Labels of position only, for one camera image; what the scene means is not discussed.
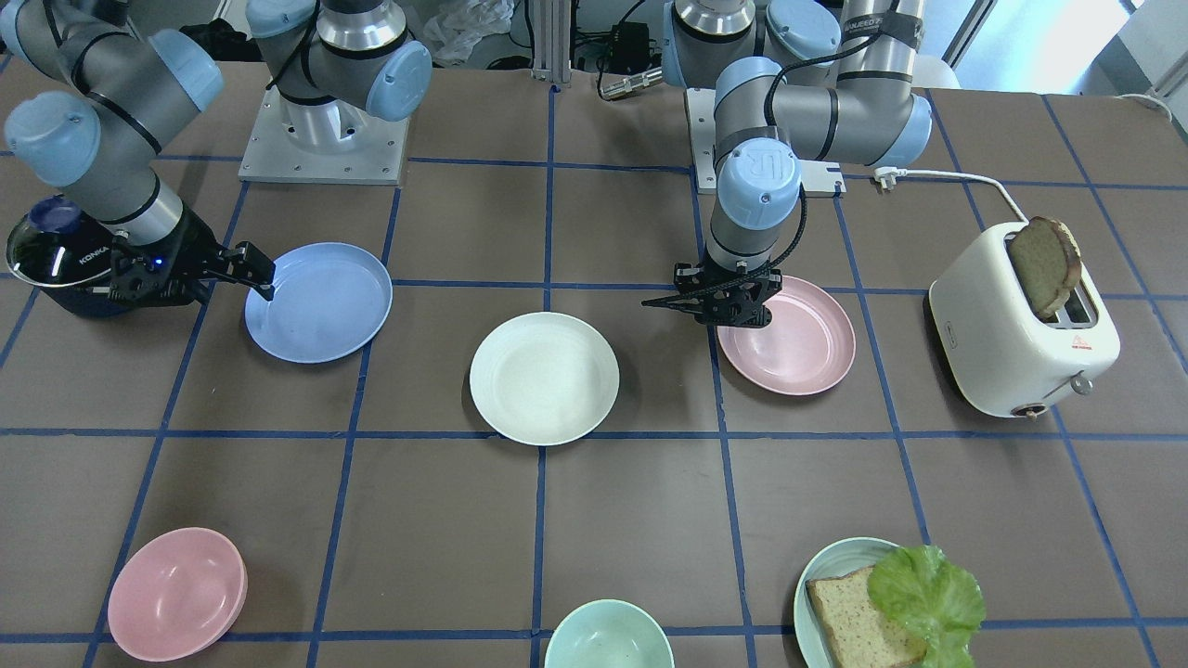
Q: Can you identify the bread slice in toaster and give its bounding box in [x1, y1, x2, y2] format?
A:
[1007, 216, 1083, 321]

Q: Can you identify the white plate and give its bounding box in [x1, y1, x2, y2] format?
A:
[470, 311, 620, 445]

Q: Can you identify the bread slice on plate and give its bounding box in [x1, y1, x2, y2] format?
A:
[807, 565, 925, 667]

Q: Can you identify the light green plate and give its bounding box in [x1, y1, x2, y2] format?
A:
[791, 537, 925, 667]

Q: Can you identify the white toaster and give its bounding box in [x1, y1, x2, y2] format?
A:
[925, 223, 1121, 418]

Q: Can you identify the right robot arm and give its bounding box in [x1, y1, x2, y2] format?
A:
[4, 1, 432, 316]

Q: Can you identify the pink bowl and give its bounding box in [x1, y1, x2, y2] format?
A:
[108, 527, 249, 662]

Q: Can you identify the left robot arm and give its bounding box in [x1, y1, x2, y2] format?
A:
[649, 1, 933, 328]

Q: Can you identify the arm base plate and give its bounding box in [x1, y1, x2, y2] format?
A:
[239, 88, 410, 185]
[684, 88, 846, 198]

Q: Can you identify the green lettuce leaf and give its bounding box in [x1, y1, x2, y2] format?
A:
[867, 546, 986, 667]

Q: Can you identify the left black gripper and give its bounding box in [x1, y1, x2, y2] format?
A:
[640, 263, 783, 328]

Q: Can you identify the white toaster power cable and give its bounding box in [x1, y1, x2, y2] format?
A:
[872, 165, 1031, 225]

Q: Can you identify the green bowl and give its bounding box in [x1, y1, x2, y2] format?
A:
[543, 599, 675, 667]

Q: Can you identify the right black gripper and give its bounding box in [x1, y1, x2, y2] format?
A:
[108, 209, 276, 308]

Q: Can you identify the blue plate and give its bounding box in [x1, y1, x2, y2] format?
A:
[244, 242, 392, 364]

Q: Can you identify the pink plate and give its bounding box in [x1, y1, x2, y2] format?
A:
[718, 277, 857, 396]

